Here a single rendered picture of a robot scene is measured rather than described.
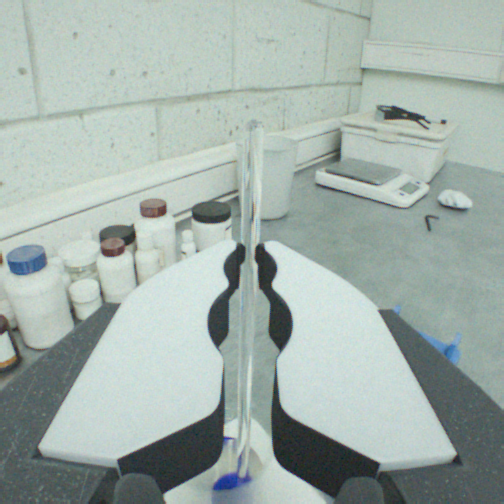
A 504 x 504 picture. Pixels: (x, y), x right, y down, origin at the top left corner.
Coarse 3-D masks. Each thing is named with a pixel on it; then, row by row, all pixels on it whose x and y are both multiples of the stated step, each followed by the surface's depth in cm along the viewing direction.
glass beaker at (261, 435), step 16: (256, 416) 19; (224, 432) 21; (256, 432) 19; (256, 448) 20; (256, 480) 16; (176, 496) 17; (192, 496) 16; (208, 496) 15; (224, 496) 15; (240, 496) 16; (256, 496) 17
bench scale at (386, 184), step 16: (352, 160) 106; (320, 176) 98; (336, 176) 96; (352, 176) 94; (368, 176) 93; (384, 176) 94; (400, 176) 99; (352, 192) 94; (368, 192) 91; (384, 192) 88; (400, 192) 90; (416, 192) 92
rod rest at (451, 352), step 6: (396, 306) 48; (396, 312) 47; (426, 336) 46; (456, 336) 43; (432, 342) 45; (438, 342) 45; (456, 342) 43; (438, 348) 44; (444, 348) 45; (450, 348) 42; (456, 348) 43; (444, 354) 44; (450, 354) 42; (456, 354) 44; (456, 360) 43
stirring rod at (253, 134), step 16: (256, 128) 10; (256, 144) 11; (256, 160) 11; (256, 176) 11; (256, 192) 11; (256, 208) 12; (256, 224) 12; (256, 240) 12; (256, 256) 12; (256, 272) 13; (240, 288) 13; (256, 288) 13; (240, 304) 13; (256, 304) 14; (240, 320) 14; (240, 336) 14; (240, 352) 14; (240, 368) 15; (240, 384) 15; (240, 400) 16; (240, 416) 16; (240, 432) 17; (240, 448) 17; (240, 464) 18; (240, 480) 18
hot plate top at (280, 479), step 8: (272, 464) 23; (272, 472) 23; (280, 472) 23; (288, 472) 23; (272, 480) 22; (280, 480) 22; (288, 480) 22; (296, 480) 22; (272, 488) 22; (280, 488) 22; (288, 488) 22; (296, 488) 22; (304, 488) 22; (312, 488) 22; (168, 496) 21; (272, 496) 21; (280, 496) 21; (288, 496) 21; (296, 496) 21; (304, 496) 21; (312, 496) 21; (320, 496) 21
